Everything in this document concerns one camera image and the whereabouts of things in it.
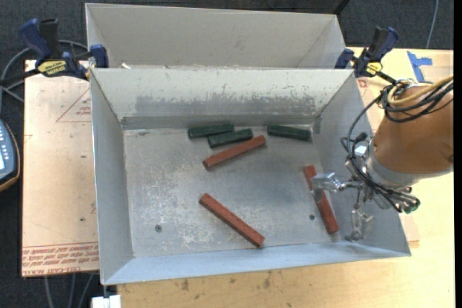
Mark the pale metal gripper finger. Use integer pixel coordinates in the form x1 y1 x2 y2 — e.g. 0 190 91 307
310 172 341 205
344 208 375 242

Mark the red-brown flat block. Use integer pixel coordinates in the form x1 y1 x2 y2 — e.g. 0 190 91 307
198 193 266 249
302 164 340 235
201 135 267 171

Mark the dark green flat block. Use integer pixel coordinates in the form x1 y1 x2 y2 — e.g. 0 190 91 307
207 128 255 149
266 124 312 142
187 123 235 140

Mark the grey metal bin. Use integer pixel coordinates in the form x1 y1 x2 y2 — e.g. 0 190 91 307
84 2 412 286

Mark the brown cardboard board, red print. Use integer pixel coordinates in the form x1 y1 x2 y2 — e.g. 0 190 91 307
21 59 422 278

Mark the black cylinder on white bracket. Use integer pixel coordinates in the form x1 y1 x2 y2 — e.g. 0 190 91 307
354 131 373 158

